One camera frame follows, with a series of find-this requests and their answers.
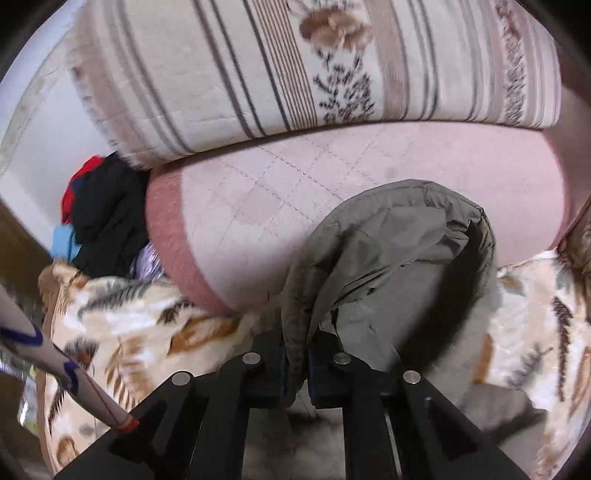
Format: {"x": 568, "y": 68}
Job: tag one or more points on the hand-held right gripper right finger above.
{"x": 318, "y": 369}

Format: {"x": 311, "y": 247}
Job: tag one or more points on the light blue garment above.
{"x": 62, "y": 242}

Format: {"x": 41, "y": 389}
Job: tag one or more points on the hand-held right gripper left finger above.
{"x": 276, "y": 364}

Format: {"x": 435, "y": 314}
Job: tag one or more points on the black garment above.
{"x": 111, "y": 217}

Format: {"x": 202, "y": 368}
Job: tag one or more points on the pink quilted blanket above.
{"x": 369, "y": 166}

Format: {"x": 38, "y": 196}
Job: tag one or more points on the red garment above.
{"x": 78, "y": 187}

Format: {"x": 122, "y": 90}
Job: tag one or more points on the olive green jacket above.
{"x": 392, "y": 240}

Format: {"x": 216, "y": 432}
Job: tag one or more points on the purple patterned cloth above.
{"x": 150, "y": 265}

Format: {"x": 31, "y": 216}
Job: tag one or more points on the feather print blanket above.
{"x": 138, "y": 332}

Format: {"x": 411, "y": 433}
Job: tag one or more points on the striped floral rolled mattress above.
{"x": 295, "y": 69}

